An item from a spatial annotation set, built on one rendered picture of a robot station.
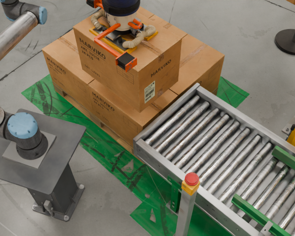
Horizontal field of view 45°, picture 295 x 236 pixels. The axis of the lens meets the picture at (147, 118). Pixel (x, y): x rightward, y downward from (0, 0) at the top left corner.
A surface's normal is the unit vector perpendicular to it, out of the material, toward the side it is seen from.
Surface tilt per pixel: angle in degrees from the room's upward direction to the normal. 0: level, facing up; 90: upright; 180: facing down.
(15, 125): 9
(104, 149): 0
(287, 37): 0
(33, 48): 0
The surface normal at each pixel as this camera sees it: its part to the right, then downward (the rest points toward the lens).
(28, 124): 0.12, -0.51
